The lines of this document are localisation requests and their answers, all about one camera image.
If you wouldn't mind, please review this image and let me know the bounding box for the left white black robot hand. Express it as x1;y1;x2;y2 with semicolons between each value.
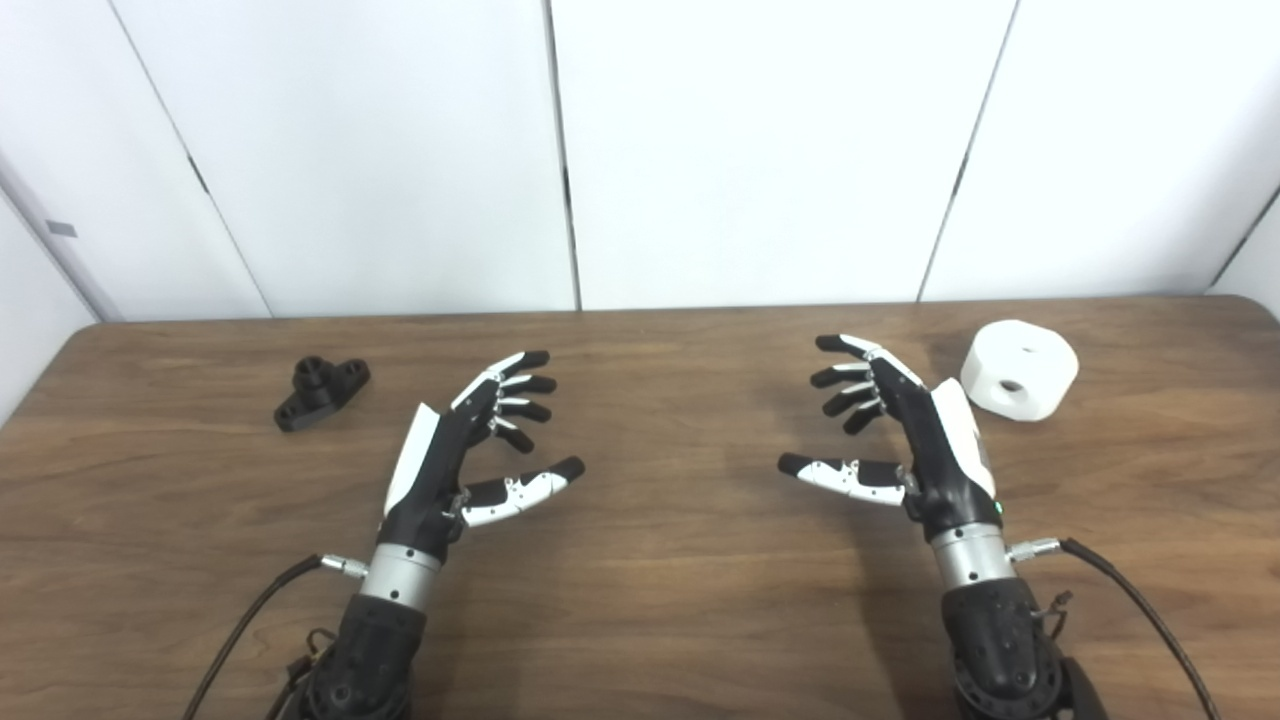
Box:
378;350;586;563

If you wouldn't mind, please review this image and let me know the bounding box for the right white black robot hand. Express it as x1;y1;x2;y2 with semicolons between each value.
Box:
778;334;1004;546

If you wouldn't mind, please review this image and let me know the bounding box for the round white plastic piece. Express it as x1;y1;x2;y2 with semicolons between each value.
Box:
960;319;1080;422

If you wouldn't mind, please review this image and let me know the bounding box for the black plastic holder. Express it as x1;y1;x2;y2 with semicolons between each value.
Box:
273;356;372;434

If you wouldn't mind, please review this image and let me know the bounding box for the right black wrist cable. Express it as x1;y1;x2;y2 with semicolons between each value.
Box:
1008;537;1223;720

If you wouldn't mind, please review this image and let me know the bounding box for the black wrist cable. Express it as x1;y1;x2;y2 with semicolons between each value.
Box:
1008;537;1223;720
183;553;369;720

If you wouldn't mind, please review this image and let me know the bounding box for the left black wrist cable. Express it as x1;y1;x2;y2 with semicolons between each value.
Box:
183;553;369;720

